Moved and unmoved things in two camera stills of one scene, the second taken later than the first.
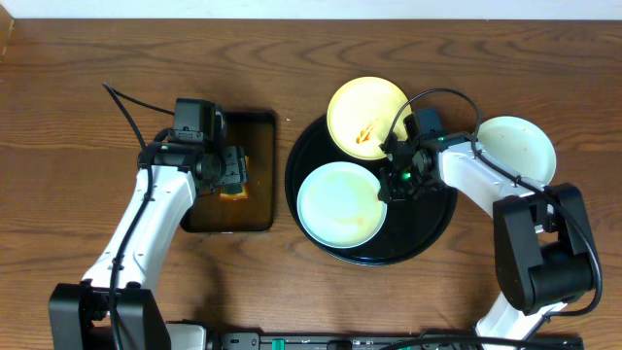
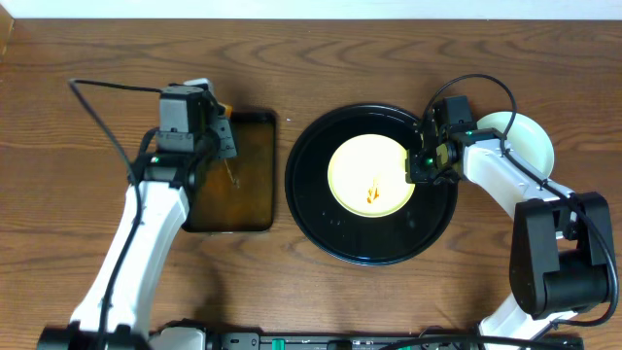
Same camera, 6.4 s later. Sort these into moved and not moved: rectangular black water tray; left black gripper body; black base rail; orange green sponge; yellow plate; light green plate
Moved: orange green sponge; left black gripper body; yellow plate
Not moved: light green plate; rectangular black water tray; black base rail
